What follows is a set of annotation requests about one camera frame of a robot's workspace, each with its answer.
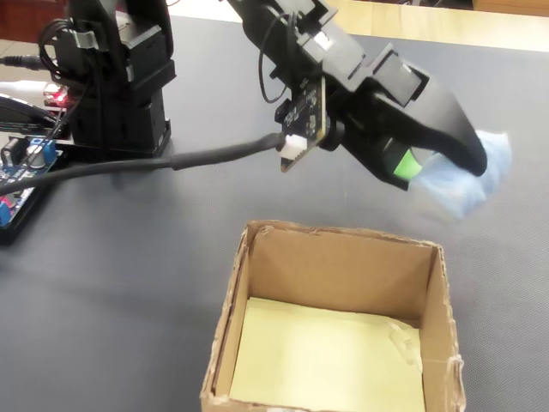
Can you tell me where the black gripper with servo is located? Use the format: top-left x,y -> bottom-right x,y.
299,24 -> 489,191

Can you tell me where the light blue block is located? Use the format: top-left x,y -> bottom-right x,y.
409,128 -> 514,222

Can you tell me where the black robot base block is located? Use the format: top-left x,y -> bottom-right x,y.
40,0 -> 177,158

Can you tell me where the open brown cardboard box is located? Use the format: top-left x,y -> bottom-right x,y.
199,219 -> 468,412

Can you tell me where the pale yellow paper sheet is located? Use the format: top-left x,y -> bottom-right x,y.
229,295 -> 426,412

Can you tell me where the dark grey table mat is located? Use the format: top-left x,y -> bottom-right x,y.
0,15 -> 549,412

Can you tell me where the small board with red light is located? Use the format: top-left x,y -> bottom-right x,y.
42,83 -> 70,108

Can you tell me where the blue controller circuit board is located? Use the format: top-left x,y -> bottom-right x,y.
0,136 -> 59,228

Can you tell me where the black power plug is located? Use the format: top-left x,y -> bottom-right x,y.
0,54 -> 45,70

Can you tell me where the blue electronics control board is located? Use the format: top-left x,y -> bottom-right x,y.
0,143 -> 77,247

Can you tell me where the black camera circuit board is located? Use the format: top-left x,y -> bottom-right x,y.
274,76 -> 332,174

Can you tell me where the thin black servo wire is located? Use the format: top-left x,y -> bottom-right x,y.
256,11 -> 302,105

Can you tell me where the thick black camera cable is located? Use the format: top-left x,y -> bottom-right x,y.
0,131 -> 287,197

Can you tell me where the black wire bundle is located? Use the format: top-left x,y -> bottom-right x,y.
37,17 -> 102,145

